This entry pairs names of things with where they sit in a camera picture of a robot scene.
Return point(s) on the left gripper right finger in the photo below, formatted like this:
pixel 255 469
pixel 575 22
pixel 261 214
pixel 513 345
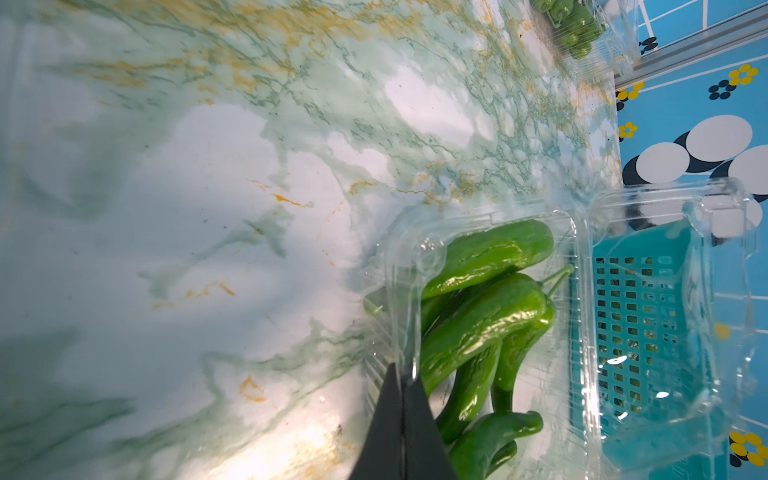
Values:
pixel 423 453

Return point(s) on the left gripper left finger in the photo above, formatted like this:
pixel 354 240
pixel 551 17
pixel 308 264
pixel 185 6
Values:
pixel 381 455

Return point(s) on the green pepper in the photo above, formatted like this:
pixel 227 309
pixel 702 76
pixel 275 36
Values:
pixel 473 259
pixel 504 306

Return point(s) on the teal plastic basket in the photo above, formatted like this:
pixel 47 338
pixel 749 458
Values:
pixel 653 366

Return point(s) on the right frame post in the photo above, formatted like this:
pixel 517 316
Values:
pixel 726 35

